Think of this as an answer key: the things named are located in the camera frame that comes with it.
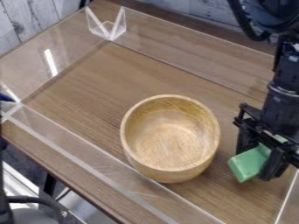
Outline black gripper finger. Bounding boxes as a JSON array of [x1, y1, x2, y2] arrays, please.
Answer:
[[258, 148, 292, 181], [236, 124, 259, 154]]

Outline green rectangular block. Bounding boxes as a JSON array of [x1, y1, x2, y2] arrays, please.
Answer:
[[227, 135, 291, 184]]

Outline clear acrylic tray walls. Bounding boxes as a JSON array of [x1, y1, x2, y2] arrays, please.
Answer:
[[0, 3, 299, 224]]

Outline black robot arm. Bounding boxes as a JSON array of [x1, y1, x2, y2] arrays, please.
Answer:
[[228, 0, 299, 182]]

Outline black cable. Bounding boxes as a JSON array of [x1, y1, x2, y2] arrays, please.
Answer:
[[4, 195, 68, 224]]

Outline grey metal bracket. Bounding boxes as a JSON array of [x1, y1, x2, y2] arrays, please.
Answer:
[[37, 199, 87, 224]]

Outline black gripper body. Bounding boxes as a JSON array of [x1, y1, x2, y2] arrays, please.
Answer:
[[234, 82, 299, 168]]

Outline black table leg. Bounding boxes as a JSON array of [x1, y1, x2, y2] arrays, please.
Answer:
[[43, 174, 58, 196]]

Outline brown wooden bowl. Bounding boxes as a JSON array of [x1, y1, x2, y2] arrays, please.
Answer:
[[120, 94, 220, 183]]

